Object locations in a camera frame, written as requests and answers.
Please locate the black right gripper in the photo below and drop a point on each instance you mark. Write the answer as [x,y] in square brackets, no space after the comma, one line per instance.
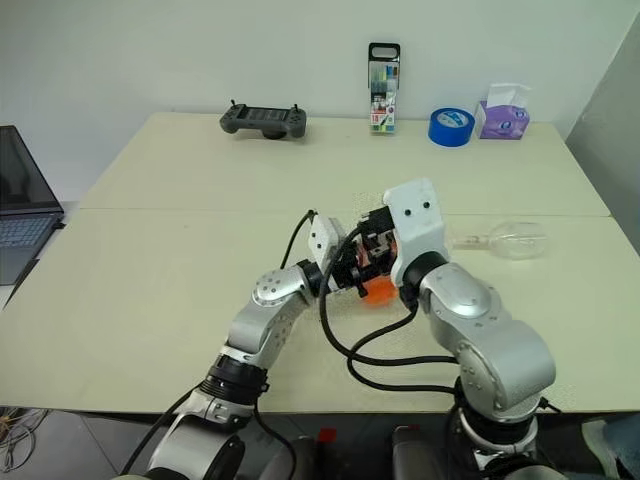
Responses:
[377,235]

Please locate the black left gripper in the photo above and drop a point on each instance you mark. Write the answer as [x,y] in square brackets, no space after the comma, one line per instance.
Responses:
[345,272]

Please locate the orange drink bottle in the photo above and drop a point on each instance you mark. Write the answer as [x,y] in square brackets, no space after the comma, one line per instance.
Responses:
[382,292]

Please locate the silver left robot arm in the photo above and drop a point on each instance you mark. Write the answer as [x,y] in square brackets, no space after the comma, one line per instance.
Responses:
[260,330]

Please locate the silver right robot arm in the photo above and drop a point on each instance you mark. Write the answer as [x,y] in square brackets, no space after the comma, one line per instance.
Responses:
[480,340]

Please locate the blue tape roll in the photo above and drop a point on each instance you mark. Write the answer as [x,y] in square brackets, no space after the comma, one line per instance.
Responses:
[450,126]

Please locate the marker pen pack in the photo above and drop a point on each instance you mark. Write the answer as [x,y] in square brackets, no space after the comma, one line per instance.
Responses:
[384,95]

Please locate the grey handheld game controller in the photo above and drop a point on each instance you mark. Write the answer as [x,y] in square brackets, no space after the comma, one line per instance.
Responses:
[262,120]

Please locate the purple tissue box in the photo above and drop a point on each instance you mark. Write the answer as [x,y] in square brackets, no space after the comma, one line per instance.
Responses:
[502,120]

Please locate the teal object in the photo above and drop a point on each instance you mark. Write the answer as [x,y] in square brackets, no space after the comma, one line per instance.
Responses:
[612,450]

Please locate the grey laptop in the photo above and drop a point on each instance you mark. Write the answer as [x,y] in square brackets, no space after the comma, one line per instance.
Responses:
[22,200]

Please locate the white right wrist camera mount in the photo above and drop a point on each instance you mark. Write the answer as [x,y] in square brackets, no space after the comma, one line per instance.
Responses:
[417,225]

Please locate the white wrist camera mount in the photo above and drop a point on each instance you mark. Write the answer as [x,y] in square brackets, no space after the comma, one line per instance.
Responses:
[322,240]
[417,225]

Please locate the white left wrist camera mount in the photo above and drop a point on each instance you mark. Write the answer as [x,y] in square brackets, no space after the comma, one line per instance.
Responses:
[322,240]

